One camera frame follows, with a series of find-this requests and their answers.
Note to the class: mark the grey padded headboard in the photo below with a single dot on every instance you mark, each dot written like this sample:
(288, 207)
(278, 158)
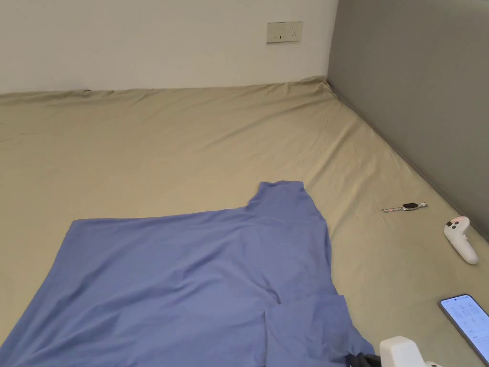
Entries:
(416, 95)

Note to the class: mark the white hand controller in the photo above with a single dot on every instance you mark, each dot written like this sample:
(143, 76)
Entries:
(458, 239)

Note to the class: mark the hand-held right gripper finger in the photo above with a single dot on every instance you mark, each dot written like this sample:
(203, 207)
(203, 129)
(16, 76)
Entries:
(355, 359)

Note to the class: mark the beige wall socket plate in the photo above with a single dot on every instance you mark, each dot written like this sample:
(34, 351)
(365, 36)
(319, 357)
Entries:
(284, 32)

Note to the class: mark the bed with beige sheet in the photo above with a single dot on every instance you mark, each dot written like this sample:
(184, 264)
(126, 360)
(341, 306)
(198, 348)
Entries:
(183, 145)

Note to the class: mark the blue shirt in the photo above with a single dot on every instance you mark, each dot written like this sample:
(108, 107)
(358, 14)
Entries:
(172, 286)

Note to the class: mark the smartphone with lit screen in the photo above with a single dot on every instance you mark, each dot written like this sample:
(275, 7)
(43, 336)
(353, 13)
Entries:
(468, 321)

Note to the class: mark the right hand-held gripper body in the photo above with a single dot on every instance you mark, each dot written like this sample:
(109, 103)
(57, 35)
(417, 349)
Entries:
(401, 353)

